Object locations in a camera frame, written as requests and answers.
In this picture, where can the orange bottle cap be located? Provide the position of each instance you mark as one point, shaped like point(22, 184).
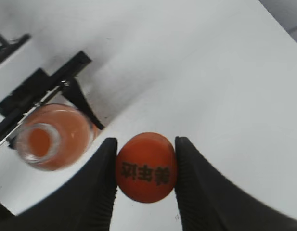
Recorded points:
point(146, 168)

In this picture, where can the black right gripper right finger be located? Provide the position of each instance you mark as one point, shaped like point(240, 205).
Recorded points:
point(208, 201)

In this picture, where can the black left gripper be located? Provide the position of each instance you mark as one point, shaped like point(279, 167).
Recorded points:
point(40, 88)

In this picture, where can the orange soda plastic bottle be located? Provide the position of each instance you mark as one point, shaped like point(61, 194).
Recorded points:
point(54, 136)

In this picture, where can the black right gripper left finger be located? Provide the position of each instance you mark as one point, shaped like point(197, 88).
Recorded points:
point(84, 203)

